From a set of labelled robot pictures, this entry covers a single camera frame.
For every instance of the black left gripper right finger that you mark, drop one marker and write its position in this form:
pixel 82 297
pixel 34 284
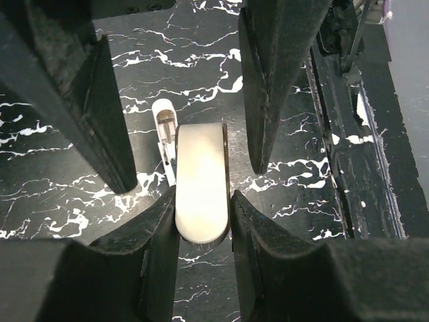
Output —
pixel 282 277

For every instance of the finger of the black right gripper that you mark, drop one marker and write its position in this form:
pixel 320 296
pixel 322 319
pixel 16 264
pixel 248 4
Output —
pixel 52 58
pixel 274 39

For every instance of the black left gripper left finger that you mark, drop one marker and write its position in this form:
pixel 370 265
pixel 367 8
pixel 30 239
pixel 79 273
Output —
pixel 129 274

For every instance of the white stapler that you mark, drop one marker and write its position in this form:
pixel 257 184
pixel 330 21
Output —
pixel 202 183
pixel 166 125

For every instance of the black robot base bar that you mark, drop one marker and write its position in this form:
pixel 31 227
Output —
pixel 369 152

